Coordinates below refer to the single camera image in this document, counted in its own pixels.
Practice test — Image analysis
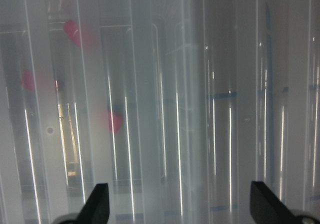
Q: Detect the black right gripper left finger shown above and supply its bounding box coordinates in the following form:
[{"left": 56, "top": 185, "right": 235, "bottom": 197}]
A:
[{"left": 53, "top": 183, "right": 110, "bottom": 223}]

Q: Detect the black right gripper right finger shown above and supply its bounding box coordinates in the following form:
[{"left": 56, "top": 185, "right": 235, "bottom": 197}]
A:
[{"left": 249, "top": 181, "right": 320, "bottom": 224}]

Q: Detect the red block in box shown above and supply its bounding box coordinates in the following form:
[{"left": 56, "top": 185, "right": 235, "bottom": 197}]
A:
[
  {"left": 21, "top": 68, "right": 51, "bottom": 92},
  {"left": 63, "top": 20, "right": 97, "bottom": 49}
]

